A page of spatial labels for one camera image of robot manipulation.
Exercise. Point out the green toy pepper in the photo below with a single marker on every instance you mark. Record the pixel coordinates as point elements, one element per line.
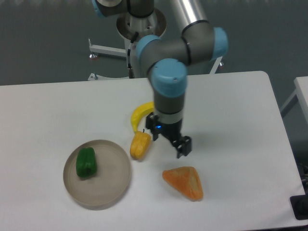
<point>86,164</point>

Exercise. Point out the yellow toy banana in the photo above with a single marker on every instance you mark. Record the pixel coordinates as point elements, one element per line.
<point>139,113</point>

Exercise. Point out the white side table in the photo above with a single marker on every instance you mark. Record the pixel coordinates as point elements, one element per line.
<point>299,95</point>

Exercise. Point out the orange triangular bread toy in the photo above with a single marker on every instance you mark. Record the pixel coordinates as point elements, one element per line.
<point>185,180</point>

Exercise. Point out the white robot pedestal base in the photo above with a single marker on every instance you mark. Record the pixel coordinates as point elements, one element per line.
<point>144,47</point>

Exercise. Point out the yellow toy pepper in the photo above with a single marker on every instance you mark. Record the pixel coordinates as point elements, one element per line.
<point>140,145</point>

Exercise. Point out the black box at edge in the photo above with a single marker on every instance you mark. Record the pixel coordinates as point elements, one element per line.
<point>300,206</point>

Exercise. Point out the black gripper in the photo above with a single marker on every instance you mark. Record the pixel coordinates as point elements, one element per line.
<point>171,132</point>

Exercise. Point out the beige round plate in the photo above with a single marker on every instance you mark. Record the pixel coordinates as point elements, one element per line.
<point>108,184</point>

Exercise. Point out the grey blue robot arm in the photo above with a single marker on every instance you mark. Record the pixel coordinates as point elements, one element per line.
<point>163,62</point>

